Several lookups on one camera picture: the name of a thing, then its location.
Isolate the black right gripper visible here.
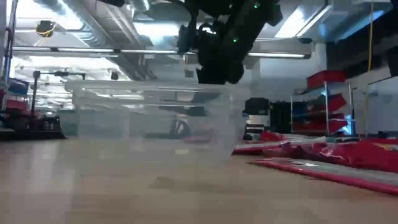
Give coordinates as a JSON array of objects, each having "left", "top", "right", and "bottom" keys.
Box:
[{"left": 195, "top": 29, "right": 246, "bottom": 85}]

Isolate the red KitKat bar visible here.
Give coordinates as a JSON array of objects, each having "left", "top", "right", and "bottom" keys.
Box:
[
  {"left": 251, "top": 156, "right": 398, "bottom": 196},
  {"left": 232, "top": 136, "right": 328, "bottom": 156}
]

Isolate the black monitor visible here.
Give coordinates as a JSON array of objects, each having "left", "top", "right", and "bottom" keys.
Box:
[{"left": 241, "top": 97, "right": 271, "bottom": 116}]

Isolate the ceiling light tube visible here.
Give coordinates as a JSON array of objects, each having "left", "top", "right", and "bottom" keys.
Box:
[{"left": 11, "top": 45, "right": 312, "bottom": 60}]

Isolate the red Skittles pack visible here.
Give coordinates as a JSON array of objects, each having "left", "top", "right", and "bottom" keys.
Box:
[{"left": 259, "top": 130, "right": 289, "bottom": 143}]

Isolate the blue storage bin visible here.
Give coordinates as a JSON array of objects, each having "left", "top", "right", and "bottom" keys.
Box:
[{"left": 291, "top": 101, "right": 309, "bottom": 121}]

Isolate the red storage bin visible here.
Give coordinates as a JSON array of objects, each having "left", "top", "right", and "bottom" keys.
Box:
[
  {"left": 291, "top": 112, "right": 349, "bottom": 135},
  {"left": 322, "top": 92, "right": 348, "bottom": 115},
  {"left": 306, "top": 69, "right": 347, "bottom": 91}
]

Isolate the metal shelf rack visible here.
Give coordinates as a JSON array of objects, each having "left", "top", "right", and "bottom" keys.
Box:
[{"left": 290, "top": 80, "right": 356, "bottom": 138}]

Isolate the glass partition panel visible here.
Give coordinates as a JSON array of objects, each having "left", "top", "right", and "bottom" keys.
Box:
[{"left": 352, "top": 75, "right": 398, "bottom": 137}]

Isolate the black stand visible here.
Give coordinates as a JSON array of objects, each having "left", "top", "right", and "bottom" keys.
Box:
[{"left": 30, "top": 70, "right": 87, "bottom": 133}]

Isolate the storage shelf with bins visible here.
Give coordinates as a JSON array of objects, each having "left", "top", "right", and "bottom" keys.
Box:
[{"left": 0, "top": 76, "right": 68, "bottom": 141}]

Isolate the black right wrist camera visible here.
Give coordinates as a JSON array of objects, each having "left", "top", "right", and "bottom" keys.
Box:
[{"left": 177, "top": 23, "right": 201, "bottom": 54}]

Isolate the yellow black cable coil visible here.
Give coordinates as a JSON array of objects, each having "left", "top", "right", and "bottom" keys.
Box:
[{"left": 35, "top": 19, "right": 57, "bottom": 39}]

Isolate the grey frame post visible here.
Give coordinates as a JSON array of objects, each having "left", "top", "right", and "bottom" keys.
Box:
[{"left": 1, "top": 0, "right": 19, "bottom": 82}]

